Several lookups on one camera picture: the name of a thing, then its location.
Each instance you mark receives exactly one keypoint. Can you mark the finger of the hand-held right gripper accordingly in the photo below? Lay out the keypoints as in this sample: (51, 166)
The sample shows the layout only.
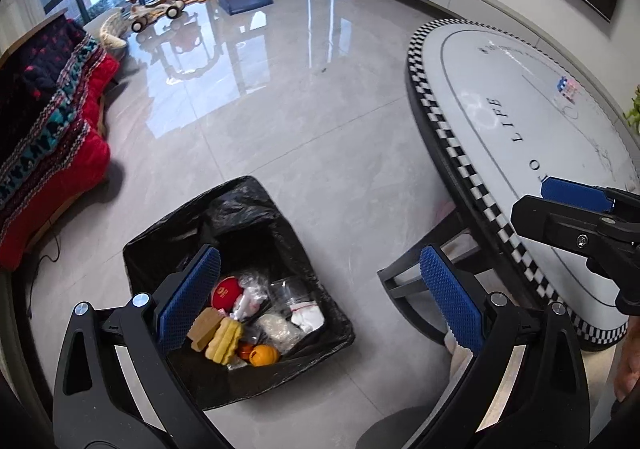
(550, 224)
(575, 194)

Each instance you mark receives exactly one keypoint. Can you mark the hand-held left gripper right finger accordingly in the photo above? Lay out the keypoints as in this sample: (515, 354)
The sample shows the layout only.
(450, 299)

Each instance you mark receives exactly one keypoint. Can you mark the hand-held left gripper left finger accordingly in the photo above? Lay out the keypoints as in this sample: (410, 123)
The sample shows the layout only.
(190, 299)

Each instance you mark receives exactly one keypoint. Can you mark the small orange ball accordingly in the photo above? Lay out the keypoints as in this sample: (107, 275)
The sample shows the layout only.
(264, 355)

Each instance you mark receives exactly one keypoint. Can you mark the cardboard bin with black liner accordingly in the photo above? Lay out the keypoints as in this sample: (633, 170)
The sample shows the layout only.
(235, 214)

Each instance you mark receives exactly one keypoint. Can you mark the clear plastic bag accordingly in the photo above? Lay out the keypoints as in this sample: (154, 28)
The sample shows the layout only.
(292, 291)

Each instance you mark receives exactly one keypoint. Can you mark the person's right hand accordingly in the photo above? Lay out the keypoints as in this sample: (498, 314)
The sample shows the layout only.
(630, 369)

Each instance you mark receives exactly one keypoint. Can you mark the tan block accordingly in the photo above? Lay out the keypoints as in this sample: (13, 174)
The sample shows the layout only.
(205, 329)

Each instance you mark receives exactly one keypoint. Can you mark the red round lid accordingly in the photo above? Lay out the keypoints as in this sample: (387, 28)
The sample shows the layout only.
(226, 291)

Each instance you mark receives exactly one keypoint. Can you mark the yellow waffle-shaped sponge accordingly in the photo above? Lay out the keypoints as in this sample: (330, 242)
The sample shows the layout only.
(225, 340)

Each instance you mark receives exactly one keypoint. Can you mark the white fluffy cloth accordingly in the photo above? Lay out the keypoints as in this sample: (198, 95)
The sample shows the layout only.
(460, 354)

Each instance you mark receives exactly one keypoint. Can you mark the small orange piece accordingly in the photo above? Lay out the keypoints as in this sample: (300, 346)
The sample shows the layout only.
(243, 352)

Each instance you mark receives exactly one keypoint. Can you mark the clear wrapper with white filling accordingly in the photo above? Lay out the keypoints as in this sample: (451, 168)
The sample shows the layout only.
(277, 328)

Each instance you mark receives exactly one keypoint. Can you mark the green plant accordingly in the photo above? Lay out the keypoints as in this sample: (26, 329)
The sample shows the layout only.
(635, 109)

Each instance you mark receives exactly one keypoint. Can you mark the small pink and blue item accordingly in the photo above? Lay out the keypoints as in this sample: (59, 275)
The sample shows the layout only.
(565, 89)

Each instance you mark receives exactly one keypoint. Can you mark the white and red packet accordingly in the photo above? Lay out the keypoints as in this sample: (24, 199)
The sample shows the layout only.
(310, 319)

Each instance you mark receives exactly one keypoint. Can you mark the oval table with checkered edge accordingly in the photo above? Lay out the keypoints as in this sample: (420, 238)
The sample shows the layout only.
(500, 94)

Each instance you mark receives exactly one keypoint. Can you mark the red quilt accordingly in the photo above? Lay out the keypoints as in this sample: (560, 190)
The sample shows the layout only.
(75, 164)

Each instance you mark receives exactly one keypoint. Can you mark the dark patterned knit blanket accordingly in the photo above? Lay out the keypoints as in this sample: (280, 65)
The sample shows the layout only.
(40, 79)

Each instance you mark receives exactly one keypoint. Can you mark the wicker basket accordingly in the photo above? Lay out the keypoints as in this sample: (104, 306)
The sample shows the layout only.
(112, 31)

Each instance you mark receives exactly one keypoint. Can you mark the beige ride-on toy car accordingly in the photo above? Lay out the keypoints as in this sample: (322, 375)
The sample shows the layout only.
(150, 14)

